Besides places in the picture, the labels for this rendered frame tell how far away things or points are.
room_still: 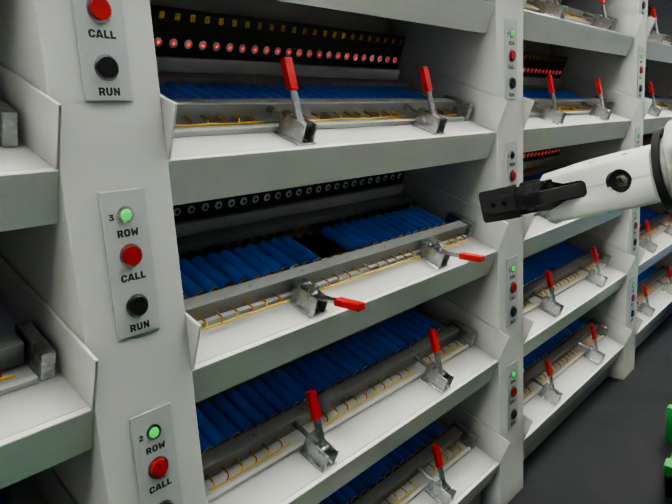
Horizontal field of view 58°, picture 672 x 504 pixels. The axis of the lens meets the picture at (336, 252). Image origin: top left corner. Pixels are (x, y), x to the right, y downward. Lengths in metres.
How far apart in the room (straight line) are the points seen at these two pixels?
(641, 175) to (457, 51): 0.54
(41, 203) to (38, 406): 0.16
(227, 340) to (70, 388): 0.16
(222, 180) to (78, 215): 0.15
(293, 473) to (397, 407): 0.21
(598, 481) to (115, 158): 1.09
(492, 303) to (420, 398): 0.23
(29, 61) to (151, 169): 0.12
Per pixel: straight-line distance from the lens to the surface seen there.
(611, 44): 1.55
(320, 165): 0.68
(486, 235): 1.04
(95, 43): 0.52
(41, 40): 0.51
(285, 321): 0.67
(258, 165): 0.62
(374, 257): 0.83
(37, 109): 0.52
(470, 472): 1.13
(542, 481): 1.32
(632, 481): 1.36
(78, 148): 0.51
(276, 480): 0.75
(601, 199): 0.59
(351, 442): 0.82
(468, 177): 1.04
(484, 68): 1.03
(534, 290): 1.34
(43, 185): 0.50
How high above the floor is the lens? 0.69
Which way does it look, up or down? 11 degrees down
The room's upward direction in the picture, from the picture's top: 4 degrees counter-clockwise
